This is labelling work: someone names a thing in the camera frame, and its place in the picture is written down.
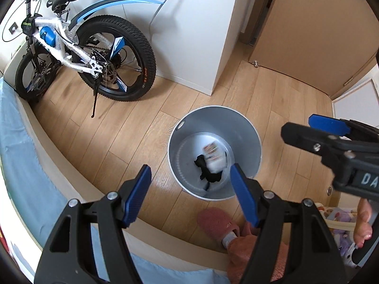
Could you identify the white and blue bicycle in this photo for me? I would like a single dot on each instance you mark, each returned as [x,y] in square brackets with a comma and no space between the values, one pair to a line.
[63,28]

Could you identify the blue bed sheet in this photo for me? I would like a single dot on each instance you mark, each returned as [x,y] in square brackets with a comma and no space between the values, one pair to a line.
[20,142]

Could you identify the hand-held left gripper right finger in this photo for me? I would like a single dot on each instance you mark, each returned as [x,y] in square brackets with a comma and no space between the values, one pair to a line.
[244,195]

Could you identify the person's right hand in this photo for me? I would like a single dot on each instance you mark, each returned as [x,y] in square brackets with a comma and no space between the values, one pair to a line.
[362,222]

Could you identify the beige bed frame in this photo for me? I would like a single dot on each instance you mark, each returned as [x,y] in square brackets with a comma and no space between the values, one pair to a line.
[68,165]

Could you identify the white cabinet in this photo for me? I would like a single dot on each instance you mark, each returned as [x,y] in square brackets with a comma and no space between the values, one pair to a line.
[361,100]

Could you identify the black cloth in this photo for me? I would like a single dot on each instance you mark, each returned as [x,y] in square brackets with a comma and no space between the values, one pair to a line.
[211,177]

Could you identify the grey round trash bin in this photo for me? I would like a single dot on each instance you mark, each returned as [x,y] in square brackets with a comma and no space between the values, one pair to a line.
[207,121]

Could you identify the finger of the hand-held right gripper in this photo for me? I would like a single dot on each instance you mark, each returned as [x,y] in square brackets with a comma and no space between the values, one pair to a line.
[328,124]
[302,136]

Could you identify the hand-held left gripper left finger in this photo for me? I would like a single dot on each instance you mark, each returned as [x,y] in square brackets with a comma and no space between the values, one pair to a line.
[137,195]

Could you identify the white printed packet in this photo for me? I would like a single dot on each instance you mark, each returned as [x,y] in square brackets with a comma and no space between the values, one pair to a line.
[214,159]

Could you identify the brown wooden door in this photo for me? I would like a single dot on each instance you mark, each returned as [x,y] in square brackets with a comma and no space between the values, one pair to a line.
[311,35]

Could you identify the dark wall socket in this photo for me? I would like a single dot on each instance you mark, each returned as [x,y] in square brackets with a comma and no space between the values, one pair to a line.
[13,28]

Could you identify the grey sock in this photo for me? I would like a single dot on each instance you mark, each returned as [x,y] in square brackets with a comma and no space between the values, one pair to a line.
[229,239]

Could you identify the pink fluffy slipper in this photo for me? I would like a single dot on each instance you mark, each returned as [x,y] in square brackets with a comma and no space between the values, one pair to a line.
[213,222]

